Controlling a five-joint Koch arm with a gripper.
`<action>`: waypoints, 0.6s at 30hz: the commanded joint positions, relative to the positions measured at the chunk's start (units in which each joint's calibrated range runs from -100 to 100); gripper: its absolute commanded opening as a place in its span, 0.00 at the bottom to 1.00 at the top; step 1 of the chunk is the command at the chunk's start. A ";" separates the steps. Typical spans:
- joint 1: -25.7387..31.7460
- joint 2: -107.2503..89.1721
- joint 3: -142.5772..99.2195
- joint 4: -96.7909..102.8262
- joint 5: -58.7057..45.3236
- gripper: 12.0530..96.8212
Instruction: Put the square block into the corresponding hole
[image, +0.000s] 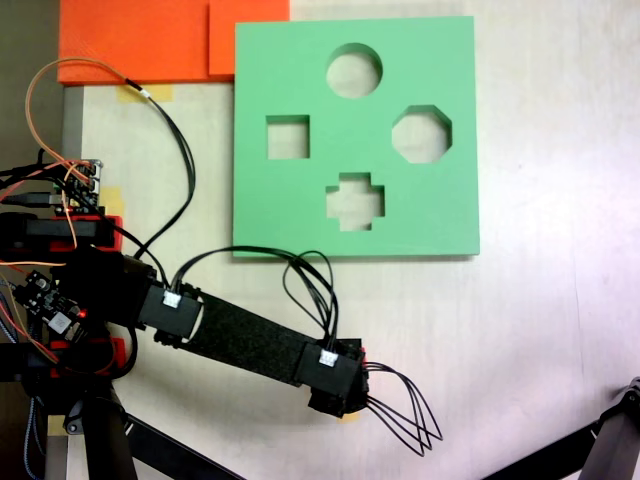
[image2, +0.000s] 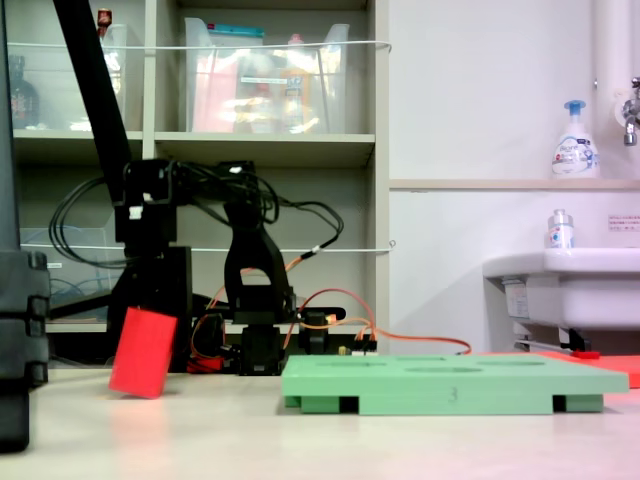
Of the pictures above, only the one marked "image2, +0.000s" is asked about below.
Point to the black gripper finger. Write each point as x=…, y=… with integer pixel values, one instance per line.
x=122, y=295
x=152, y=280

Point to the red square block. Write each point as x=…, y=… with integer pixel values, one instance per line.
x=144, y=355

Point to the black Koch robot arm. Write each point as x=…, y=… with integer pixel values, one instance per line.
x=250, y=260

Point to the clear file holder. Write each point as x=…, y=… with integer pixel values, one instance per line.
x=80, y=280

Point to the beige shelf unit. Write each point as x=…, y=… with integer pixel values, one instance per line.
x=265, y=145

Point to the large clear storage bin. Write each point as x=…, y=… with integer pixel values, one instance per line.
x=225, y=90

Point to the small clear storage bin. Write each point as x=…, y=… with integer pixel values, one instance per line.
x=60, y=90

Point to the dark glass bottle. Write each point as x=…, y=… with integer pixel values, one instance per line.
x=22, y=100

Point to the bottle with orange label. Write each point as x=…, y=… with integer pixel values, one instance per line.
x=296, y=95

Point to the bottle with brown cap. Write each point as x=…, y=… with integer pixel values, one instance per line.
x=104, y=20

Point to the green shape sorting board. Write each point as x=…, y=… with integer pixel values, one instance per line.
x=450, y=382

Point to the small clear sanitizer bottle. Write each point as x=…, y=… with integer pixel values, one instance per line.
x=560, y=232

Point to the white sink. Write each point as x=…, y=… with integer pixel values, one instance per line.
x=575, y=290

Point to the white pump soap bottle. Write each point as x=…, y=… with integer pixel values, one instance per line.
x=574, y=150

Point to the metal faucet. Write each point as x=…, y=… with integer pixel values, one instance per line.
x=631, y=115

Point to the wall sticker with red text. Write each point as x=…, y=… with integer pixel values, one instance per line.
x=625, y=223

